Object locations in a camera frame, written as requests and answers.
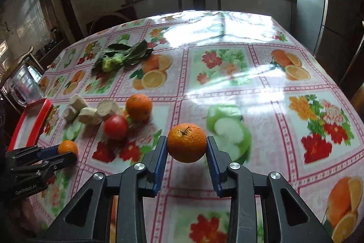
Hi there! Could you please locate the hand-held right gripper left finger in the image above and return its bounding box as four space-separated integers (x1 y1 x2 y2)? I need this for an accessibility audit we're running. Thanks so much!
43 135 168 243

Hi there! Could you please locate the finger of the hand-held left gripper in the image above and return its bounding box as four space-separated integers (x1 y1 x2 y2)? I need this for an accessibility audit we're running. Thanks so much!
17 152 78 179
7 146 62 161

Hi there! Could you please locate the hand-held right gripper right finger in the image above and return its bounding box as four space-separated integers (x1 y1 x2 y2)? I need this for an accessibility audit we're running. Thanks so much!
206 135 335 243

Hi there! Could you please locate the small mandarin orange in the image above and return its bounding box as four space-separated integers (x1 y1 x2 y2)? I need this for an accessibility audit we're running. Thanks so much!
58 140 78 157

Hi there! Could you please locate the orange with stem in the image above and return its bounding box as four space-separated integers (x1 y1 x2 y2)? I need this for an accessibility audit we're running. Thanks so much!
167 123 207 163

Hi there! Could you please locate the red rimmed white tray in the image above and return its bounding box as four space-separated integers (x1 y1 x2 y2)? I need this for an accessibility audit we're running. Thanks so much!
10 98 54 153

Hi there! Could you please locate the small beige food chunk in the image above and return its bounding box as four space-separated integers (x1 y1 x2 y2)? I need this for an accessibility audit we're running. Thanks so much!
64 106 79 122

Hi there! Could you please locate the red tomato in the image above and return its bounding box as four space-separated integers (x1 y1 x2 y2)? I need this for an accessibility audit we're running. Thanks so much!
103 115 129 141

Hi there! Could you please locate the medium beige food chunk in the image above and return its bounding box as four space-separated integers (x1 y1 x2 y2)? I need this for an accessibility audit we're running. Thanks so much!
69 93 88 111

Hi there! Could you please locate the clear glass pitcher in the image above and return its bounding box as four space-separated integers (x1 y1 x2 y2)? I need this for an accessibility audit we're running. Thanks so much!
10 64 44 105

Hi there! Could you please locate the floral fruit print tablecloth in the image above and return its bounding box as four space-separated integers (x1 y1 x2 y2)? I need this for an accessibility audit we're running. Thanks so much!
37 10 364 243

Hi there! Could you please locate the brown curved wooden chair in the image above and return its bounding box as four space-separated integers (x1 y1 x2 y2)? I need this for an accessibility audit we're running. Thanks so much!
0 45 46 95

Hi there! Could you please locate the green leafy vegetable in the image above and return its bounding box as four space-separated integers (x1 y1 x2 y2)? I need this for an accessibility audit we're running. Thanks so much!
91 40 154 73

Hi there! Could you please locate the round back dark chair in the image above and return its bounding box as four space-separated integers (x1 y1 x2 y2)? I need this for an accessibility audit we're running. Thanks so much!
89 12 134 33

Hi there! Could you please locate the grey refrigerator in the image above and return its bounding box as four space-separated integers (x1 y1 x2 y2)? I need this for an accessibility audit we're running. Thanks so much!
296 0 364 58

